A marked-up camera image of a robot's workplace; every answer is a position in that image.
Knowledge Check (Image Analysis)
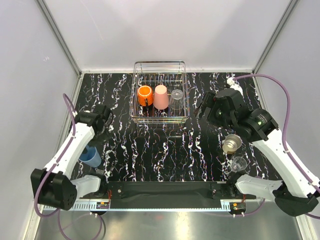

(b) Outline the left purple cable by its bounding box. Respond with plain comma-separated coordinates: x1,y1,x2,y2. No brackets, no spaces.
33,93,78,217

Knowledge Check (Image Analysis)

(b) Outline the orange cup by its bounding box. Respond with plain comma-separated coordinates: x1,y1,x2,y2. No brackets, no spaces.
137,85,154,107

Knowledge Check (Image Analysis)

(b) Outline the metal cup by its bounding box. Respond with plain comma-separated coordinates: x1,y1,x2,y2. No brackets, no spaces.
222,134,242,154

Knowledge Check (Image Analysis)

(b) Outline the blue plastic cup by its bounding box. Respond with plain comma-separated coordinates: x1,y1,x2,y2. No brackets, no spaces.
78,145,102,168

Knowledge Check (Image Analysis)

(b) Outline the small clear plastic cup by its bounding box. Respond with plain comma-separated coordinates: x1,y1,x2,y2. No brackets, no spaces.
230,156,248,173

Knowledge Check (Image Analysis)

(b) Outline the black base bar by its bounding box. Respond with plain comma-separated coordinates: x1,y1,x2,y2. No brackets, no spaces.
92,181,243,210

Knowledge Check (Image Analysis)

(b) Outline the pink plastic cup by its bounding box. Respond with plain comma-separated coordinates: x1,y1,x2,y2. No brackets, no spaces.
153,84,169,110

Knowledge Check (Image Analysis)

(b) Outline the clear faceted glass tumbler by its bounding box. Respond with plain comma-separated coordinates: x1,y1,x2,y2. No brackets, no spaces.
169,89,184,110

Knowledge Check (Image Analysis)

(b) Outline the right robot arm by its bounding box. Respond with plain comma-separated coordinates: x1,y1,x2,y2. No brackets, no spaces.
195,88,320,217

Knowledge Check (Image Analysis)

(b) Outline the wire dish rack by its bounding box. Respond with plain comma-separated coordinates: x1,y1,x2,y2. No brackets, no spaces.
129,60,190,124

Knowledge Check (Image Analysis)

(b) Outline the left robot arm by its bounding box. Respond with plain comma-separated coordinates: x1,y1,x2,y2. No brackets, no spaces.
30,104,114,211

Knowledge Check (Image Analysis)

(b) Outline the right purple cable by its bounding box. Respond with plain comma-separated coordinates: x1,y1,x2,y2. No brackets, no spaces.
233,74,320,220

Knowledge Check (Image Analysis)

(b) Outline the floor purple cable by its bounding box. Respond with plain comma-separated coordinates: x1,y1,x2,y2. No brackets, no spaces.
58,209,105,240

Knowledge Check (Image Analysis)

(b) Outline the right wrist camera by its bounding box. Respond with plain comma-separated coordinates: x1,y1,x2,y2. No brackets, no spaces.
226,77,244,96

